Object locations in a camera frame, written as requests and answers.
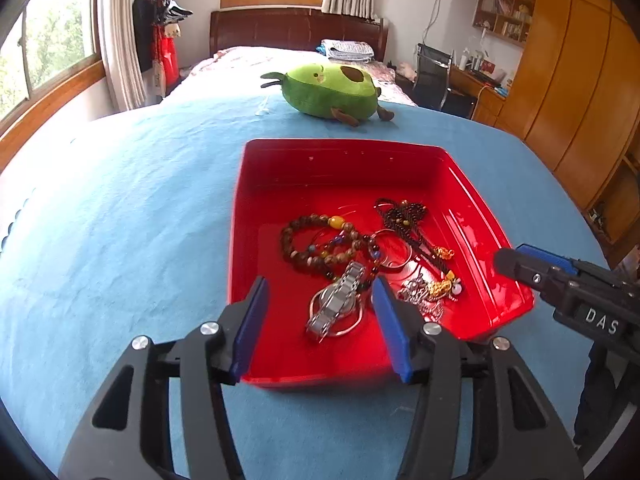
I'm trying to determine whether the multicolour bead bracelet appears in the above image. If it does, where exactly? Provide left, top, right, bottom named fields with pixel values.
left=307, top=230, right=382, bottom=283

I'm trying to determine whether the dark bead bracelet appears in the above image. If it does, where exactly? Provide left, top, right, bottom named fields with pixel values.
left=375, top=198, right=430, bottom=241

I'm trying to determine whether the silver bangle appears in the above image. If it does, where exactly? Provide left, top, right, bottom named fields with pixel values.
left=308, top=284, right=364, bottom=337
left=371, top=229, right=417, bottom=274

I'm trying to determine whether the silver chain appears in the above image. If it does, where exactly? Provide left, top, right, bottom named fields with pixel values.
left=398, top=275, right=447, bottom=322

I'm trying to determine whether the coat rack with clothes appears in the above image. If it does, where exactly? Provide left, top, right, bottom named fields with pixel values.
left=131, top=0, right=195, bottom=97

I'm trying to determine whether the black chair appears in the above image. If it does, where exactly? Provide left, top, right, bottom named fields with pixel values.
left=411, top=42, right=477, bottom=119

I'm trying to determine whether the gold pendant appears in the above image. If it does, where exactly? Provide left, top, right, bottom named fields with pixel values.
left=425, top=270, right=463, bottom=302

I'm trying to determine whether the brown bead bracelet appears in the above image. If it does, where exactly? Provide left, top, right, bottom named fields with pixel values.
left=280, top=213, right=362, bottom=275

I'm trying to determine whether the white curtain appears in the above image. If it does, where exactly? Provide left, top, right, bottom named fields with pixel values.
left=96, top=0, right=147, bottom=112

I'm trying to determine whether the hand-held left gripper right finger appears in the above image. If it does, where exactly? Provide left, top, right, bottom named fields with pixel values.
left=371, top=275, right=586, bottom=480

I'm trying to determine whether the folded grey blanket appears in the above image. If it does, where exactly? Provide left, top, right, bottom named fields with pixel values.
left=315, top=38, right=377, bottom=64

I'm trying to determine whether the wooden desk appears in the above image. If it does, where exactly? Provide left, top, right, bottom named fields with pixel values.
left=449, top=64, right=513, bottom=128

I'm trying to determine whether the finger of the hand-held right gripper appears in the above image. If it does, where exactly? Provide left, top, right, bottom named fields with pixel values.
left=516, top=243, right=584, bottom=277
left=492, top=248, right=564, bottom=307

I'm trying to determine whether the wooden wardrobe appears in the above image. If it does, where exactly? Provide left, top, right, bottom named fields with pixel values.
left=457, top=0, right=640, bottom=261

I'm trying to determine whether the dark wooden headboard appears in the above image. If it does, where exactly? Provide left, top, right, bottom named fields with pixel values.
left=209, top=8, right=391, bottom=64

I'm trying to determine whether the red plastic box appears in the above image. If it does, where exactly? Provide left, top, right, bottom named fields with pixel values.
left=227, top=138, right=536, bottom=392

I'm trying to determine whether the pink floral bedsheet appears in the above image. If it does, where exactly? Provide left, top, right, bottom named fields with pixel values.
left=164, top=46, right=420, bottom=109

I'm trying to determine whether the white wall cable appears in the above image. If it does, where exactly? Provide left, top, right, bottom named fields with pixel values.
left=422, top=0, right=447, bottom=47

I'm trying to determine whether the green avocado plush toy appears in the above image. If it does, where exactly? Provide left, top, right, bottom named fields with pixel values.
left=260, top=62, right=396, bottom=128

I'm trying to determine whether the wooden wall shelf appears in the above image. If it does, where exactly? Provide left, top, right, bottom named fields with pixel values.
left=471, top=0, right=537, bottom=49

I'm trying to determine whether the dark braided cord necklace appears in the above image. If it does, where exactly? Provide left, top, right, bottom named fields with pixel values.
left=400, top=220, right=457, bottom=277

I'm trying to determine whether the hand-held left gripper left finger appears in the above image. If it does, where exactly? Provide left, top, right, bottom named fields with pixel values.
left=57, top=275, right=272, bottom=480

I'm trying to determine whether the silver metal watch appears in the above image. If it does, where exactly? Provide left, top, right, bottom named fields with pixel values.
left=306, top=261, right=369, bottom=344

